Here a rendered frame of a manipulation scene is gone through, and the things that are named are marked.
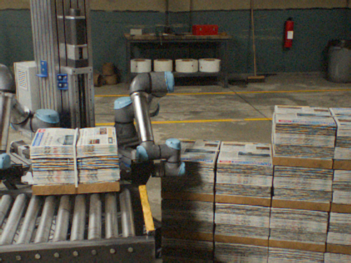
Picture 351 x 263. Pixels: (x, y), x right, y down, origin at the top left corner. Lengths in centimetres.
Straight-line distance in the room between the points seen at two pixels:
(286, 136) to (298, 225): 48
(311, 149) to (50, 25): 153
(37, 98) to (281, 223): 160
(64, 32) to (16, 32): 626
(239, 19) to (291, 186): 695
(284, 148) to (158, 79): 72
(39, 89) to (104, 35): 599
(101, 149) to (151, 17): 695
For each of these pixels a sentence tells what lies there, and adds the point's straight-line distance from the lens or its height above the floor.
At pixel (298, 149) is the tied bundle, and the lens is 244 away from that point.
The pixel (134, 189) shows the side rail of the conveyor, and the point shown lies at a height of 79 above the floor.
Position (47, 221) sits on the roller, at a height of 80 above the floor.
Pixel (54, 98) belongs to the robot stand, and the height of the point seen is 107.
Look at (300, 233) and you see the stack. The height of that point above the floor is 47.
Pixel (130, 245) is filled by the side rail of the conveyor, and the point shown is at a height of 79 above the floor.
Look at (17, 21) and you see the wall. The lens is 903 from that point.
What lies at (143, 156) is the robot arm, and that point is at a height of 91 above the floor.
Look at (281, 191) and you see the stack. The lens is 252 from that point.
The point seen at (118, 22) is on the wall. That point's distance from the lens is 891.
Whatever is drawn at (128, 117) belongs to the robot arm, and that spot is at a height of 94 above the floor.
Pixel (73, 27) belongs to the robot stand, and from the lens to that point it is 273.
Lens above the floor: 168
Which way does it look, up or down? 17 degrees down
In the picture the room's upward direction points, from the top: straight up
